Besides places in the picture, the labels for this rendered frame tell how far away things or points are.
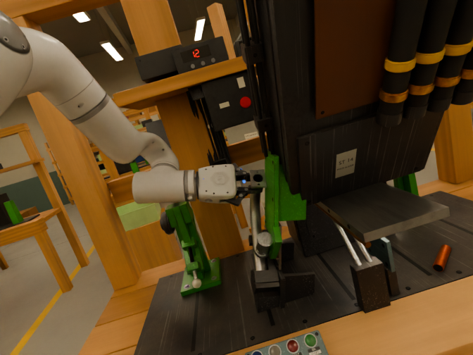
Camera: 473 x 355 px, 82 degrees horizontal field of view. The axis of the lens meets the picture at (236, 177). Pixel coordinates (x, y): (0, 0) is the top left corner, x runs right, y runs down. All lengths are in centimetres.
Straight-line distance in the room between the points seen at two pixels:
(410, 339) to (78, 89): 77
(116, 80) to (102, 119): 1040
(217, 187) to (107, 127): 29
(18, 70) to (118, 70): 1063
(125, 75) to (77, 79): 1039
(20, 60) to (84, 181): 72
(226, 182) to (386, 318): 46
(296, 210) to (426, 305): 33
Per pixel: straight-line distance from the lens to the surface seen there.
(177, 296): 96
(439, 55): 57
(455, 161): 136
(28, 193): 1214
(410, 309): 74
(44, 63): 57
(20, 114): 1191
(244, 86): 88
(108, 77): 1107
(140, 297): 110
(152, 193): 72
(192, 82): 86
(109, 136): 62
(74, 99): 59
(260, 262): 76
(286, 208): 67
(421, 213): 59
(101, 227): 112
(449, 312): 74
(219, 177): 72
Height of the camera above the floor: 139
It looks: 13 degrees down
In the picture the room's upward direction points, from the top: 17 degrees counter-clockwise
